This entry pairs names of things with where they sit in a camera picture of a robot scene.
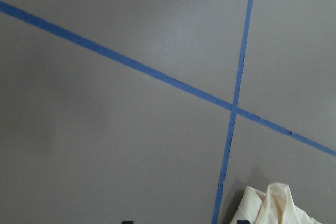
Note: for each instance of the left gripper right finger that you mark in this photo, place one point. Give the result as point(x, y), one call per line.
point(243, 222)

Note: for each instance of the cream long sleeve shirt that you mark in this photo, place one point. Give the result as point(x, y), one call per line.
point(275, 205)

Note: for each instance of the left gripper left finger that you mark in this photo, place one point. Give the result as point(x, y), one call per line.
point(128, 222)

